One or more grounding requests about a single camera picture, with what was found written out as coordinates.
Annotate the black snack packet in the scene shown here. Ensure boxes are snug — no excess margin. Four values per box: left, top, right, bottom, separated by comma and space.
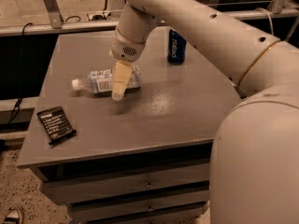
37, 106, 77, 146

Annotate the blue plastic water bottle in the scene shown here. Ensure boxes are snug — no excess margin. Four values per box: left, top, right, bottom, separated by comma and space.
71, 65, 141, 94

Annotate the grey drawer cabinet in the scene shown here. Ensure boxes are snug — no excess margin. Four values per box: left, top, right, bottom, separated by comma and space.
18, 27, 239, 224

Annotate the black cable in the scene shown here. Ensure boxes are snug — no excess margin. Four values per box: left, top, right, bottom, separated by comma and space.
7, 22, 34, 126

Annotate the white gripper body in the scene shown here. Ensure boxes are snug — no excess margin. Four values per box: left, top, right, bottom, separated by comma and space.
110, 29, 145, 62

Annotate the metal railing frame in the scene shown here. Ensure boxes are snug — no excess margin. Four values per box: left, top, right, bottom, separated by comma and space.
0, 0, 299, 37

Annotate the blue pepsi can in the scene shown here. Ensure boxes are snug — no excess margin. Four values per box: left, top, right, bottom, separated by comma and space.
167, 29, 186, 65

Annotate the black and white shoe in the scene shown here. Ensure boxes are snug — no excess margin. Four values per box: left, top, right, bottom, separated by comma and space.
1, 209, 24, 224

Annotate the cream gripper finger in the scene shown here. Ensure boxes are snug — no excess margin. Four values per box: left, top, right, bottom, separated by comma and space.
112, 60, 133, 101

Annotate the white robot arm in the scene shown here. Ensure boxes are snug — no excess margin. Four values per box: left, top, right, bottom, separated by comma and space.
111, 0, 299, 224

